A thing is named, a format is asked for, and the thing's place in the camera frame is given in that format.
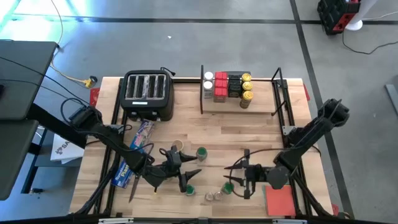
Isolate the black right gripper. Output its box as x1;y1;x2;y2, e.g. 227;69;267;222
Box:
223;149;270;200

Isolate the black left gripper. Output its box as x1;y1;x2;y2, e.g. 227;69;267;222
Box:
154;148;202;192

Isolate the red and black crate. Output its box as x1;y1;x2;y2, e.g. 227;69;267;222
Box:
317;0;361;35

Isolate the black four-slot toaster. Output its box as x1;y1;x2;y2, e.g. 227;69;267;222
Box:
119;69;175;122

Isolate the red mat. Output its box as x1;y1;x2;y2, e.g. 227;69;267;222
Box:
264;185;297;217

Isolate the yellow power plug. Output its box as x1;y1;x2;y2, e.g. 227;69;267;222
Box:
83;75;98;89

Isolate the black floor cable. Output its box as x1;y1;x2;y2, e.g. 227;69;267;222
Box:
341;29;398;55

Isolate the black metal table frame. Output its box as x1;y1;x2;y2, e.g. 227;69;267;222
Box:
70;76;352;224

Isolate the black wire spice rack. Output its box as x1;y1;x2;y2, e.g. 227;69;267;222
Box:
200;64;289;116

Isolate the black-handled kitchen knife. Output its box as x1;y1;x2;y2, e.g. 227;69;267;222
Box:
128;174;141;203

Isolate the dark grey desk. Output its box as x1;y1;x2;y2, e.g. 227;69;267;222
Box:
0;39;58;121
0;119;40;200

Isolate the blue plastic wrap box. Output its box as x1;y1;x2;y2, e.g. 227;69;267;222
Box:
111;119;155;190

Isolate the white stand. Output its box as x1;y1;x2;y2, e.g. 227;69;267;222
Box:
345;0;379;31

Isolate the white paper bag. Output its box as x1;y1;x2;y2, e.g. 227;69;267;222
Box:
50;133;85;165

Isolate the yellow cable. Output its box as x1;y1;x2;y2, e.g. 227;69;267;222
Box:
49;0;90;85

